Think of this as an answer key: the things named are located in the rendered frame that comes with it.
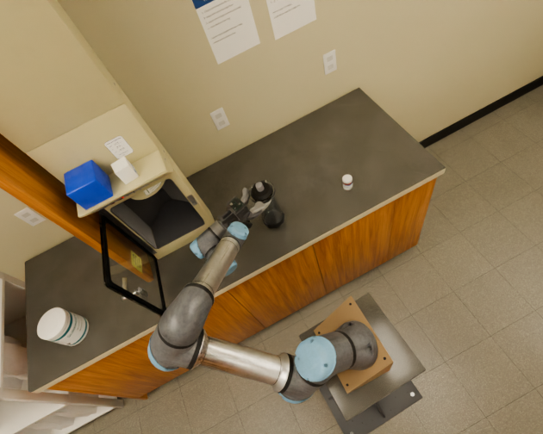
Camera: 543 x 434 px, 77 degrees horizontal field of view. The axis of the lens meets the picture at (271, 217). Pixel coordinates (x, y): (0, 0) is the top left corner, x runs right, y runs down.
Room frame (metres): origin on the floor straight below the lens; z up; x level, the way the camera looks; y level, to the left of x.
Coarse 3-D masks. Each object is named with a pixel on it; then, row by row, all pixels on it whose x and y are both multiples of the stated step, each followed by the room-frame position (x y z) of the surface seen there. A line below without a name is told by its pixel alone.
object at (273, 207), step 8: (272, 184) 0.86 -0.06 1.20; (272, 192) 0.82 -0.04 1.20; (256, 200) 0.82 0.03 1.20; (264, 200) 0.80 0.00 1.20; (272, 200) 0.81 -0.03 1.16; (272, 208) 0.81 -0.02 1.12; (280, 208) 0.84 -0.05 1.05; (264, 216) 0.82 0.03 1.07; (272, 216) 0.81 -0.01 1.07; (280, 216) 0.82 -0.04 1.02; (272, 224) 0.81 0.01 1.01
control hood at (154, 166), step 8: (152, 152) 0.95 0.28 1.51; (160, 152) 0.95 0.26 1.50; (144, 160) 0.93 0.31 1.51; (152, 160) 0.92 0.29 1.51; (160, 160) 0.90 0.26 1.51; (136, 168) 0.91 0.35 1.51; (144, 168) 0.90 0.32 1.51; (152, 168) 0.88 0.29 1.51; (160, 168) 0.87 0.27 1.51; (168, 168) 0.89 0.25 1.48; (112, 176) 0.93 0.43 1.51; (144, 176) 0.86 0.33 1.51; (152, 176) 0.85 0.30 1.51; (160, 176) 0.84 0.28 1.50; (112, 184) 0.89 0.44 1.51; (120, 184) 0.87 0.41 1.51; (128, 184) 0.86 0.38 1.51; (136, 184) 0.84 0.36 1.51; (144, 184) 0.84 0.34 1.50; (120, 192) 0.84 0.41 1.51; (128, 192) 0.83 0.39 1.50; (112, 200) 0.83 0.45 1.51; (80, 208) 0.85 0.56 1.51; (96, 208) 0.82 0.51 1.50; (80, 216) 0.82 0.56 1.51
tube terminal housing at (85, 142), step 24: (96, 120) 0.95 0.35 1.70; (120, 120) 0.96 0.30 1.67; (48, 144) 0.94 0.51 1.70; (72, 144) 0.94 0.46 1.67; (96, 144) 0.95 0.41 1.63; (144, 144) 0.96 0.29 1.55; (48, 168) 0.93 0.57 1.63; (72, 168) 0.94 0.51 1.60; (192, 192) 0.99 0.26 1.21; (144, 240) 0.93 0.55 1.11; (192, 240) 0.95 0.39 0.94
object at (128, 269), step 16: (112, 240) 0.82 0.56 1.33; (128, 240) 0.88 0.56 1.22; (112, 256) 0.75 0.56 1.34; (128, 256) 0.80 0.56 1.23; (144, 256) 0.86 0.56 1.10; (112, 272) 0.68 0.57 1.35; (128, 272) 0.72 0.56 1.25; (144, 272) 0.77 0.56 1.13; (112, 288) 0.61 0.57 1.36; (128, 288) 0.65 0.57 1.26; (144, 288) 0.69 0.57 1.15; (160, 304) 0.66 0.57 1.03
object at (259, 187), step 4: (256, 184) 0.86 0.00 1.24; (260, 184) 0.85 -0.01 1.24; (264, 184) 0.86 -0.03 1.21; (268, 184) 0.86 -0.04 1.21; (252, 188) 0.88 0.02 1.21; (256, 188) 0.85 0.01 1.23; (260, 188) 0.84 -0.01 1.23; (264, 188) 0.85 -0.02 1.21; (268, 188) 0.84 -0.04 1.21; (252, 192) 0.85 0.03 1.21; (256, 192) 0.84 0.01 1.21; (260, 192) 0.84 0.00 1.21; (264, 192) 0.83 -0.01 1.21; (268, 192) 0.82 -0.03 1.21; (252, 196) 0.84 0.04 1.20; (256, 196) 0.83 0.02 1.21; (260, 196) 0.82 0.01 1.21; (264, 196) 0.81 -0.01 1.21; (268, 196) 0.81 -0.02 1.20; (260, 200) 0.81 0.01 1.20
